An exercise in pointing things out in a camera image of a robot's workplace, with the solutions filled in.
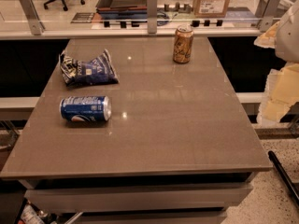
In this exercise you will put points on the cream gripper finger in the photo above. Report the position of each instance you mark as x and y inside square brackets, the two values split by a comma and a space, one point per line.
[267, 40]
[281, 92]

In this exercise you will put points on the blue pepsi can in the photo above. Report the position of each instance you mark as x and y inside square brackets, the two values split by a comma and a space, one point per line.
[86, 108]

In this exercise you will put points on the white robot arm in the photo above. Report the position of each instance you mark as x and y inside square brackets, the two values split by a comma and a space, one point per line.
[287, 40]

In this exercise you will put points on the gold soda can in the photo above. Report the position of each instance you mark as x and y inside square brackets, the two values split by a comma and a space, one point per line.
[183, 44]

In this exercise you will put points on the cardboard box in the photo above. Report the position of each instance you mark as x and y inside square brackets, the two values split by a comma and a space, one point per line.
[210, 8]

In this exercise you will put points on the black rod on floor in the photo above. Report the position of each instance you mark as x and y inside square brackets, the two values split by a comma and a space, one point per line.
[293, 187]

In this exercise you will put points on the blue chip bag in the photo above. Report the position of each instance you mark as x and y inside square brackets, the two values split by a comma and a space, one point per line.
[99, 70]

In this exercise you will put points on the right metal railing post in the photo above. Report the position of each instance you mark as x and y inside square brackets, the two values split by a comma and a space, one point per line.
[268, 15]

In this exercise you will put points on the metal railing post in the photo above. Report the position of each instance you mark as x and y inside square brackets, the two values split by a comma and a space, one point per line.
[35, 24]
[152, 16]
[268, 15]

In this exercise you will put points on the middle metal railing post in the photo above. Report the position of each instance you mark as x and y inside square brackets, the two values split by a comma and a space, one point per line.
[152, 16]

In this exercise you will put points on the left metal railing post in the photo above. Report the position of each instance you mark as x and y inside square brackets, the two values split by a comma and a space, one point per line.
[35, 24]

